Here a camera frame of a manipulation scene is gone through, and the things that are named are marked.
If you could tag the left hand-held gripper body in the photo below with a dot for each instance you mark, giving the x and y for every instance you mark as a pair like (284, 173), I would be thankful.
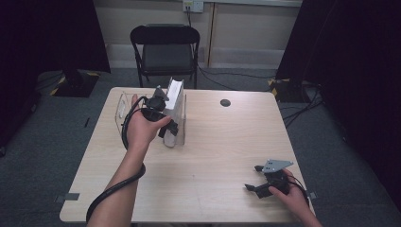
(154, 105)

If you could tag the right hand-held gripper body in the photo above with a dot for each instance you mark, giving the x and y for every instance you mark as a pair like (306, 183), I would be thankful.
(277, 179)

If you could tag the white book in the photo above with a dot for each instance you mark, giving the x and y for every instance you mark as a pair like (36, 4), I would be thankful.
(176, 107)

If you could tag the clear acrylic book rack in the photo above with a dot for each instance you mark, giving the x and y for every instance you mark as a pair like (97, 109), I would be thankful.
(126, 107)

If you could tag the person's right hand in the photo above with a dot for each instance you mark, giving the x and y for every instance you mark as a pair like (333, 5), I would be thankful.
(291, 197)

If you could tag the person's left hand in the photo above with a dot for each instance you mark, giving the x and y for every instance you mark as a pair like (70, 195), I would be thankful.
(142, 132)

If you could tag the small grey tape piece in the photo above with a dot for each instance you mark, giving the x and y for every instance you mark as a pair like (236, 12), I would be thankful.
(312, 195)

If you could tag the black folding chair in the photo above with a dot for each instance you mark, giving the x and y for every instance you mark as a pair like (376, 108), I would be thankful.
(165, 56)

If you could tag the black table grommet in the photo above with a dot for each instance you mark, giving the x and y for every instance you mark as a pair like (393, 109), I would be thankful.
(225, 102)

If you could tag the black stand base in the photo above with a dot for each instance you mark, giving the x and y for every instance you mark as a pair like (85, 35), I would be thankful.
(288, 91)
(75, 84)

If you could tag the black curtain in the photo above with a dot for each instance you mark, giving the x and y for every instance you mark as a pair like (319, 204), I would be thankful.
(356, 78)
(47, 47)

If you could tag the grey tape strip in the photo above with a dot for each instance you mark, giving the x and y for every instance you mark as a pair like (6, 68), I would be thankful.
(67, 197)

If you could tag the white wall socket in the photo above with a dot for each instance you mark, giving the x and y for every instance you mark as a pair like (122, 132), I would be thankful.
(193, 5)

